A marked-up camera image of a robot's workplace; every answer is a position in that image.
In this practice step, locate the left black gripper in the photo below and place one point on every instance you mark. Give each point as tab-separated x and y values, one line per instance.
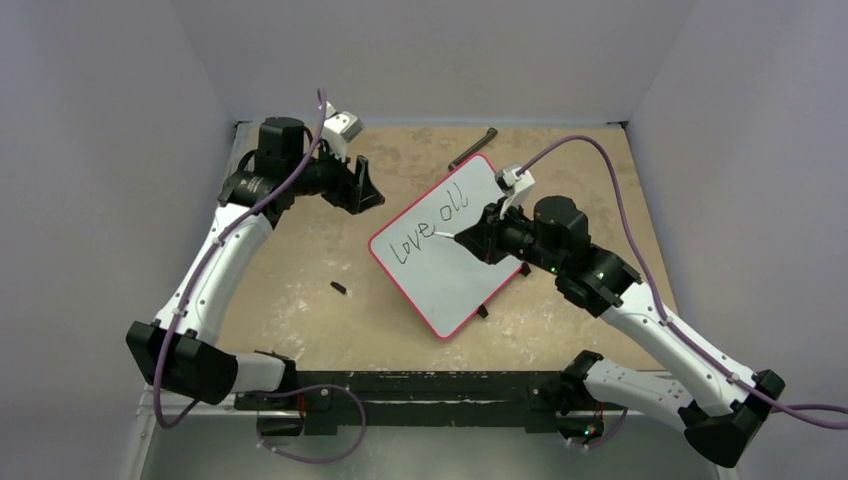
353	192

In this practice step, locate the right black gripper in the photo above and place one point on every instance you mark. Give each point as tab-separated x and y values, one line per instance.
490	235

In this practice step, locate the red framed whiteboard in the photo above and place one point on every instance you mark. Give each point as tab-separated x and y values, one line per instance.
445	284

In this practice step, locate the black marker cap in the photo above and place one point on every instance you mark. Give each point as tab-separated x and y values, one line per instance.
339	287

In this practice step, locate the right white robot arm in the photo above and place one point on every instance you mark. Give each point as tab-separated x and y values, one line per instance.
715	402

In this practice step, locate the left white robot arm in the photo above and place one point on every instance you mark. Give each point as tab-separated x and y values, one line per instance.
176	351

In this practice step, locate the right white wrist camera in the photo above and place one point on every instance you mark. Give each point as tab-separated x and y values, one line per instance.
516	183

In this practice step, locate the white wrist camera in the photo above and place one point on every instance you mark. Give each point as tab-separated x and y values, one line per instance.
340	128
516	183

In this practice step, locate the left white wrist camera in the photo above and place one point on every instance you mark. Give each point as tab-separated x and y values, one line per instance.
340	128

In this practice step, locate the black whiteboard stand bracket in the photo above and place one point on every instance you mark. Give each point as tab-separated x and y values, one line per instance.
490	134

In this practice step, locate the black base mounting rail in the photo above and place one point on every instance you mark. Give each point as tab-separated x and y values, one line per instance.
322	402

